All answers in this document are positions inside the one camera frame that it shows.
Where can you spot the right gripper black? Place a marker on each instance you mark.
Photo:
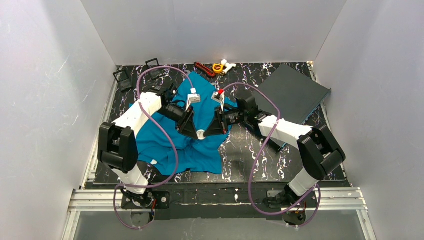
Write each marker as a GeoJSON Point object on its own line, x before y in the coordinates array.
{"type": "Point", "coordinates": [219, 120]}

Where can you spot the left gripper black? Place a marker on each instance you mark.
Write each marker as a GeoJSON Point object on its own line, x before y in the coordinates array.
{"type": "Point", "coordinates": [185, 120]}

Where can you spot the round colourful brooch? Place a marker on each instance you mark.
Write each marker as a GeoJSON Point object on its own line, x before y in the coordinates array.
{"type": "Point", "coordinates": [200, 134]}

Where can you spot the blue garment cloth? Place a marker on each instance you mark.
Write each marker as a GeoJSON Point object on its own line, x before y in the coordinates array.
{"type": "Point", "coordinates": [180, 153]}

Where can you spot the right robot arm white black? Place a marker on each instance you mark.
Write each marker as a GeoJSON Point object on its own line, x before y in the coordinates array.
{"type": "Point", "coordinates": [319, 150]}

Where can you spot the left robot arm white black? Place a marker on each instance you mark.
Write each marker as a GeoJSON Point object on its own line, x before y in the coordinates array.
{"type": "Point", "coordinates": [117, 145]}

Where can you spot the yellow tape measure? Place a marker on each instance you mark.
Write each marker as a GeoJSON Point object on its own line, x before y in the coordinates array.
{"type": "Point", "coordinates": [217, 68]}

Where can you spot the red black utility knife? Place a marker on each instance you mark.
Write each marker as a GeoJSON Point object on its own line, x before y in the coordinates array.
{"type": "Point", "coordinates": [204, 69]}

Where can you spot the white plastic fitting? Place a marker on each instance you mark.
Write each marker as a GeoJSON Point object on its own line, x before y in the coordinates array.
{"type": "Point", "coordinates": [227, 66]}

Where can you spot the dark grey flat box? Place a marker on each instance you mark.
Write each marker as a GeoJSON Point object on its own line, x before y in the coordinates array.
{"type": "Point", "coordinates": [295, 95]}

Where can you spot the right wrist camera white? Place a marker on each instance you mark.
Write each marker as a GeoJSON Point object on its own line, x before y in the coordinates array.
{"type": "Point", "coordinates": [219, 97]}

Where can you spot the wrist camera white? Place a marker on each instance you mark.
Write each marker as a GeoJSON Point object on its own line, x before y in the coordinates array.
{"type": "Point", "coordinates": [192, 98]}
{"type": "Point", "coordinates": [219, 97]}

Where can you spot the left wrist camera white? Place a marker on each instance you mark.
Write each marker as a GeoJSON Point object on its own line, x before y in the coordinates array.
{"type": "Point", "coordinates": [192, 98]}

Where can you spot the black frame stand rear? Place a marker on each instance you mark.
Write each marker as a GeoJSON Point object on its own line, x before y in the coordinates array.
{"type": "Point", "coordinates": [156, 73]}

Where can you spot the black frame stand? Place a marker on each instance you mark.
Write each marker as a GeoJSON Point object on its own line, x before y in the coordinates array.
{"type": "Point", "coordinates": [156, 73]}
{"type": "Point", "coordinates": [124, 82]}

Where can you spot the black frame stand left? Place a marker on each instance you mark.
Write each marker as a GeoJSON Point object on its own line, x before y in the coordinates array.
{"type": "Point", "coordinates": [124, 82]}

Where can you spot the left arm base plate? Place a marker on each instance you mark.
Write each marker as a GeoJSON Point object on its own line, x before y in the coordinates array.
{"type": "Point", "coordinates": [149, 199]}

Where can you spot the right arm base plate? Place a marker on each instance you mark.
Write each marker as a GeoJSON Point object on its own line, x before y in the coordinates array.
{"type": "Point", "coordinates": [302, 213]}

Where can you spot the aluminium rail frame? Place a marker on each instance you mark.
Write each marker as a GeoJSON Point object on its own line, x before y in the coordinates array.
{"type": "Point", "coordinates": [216, 206]}

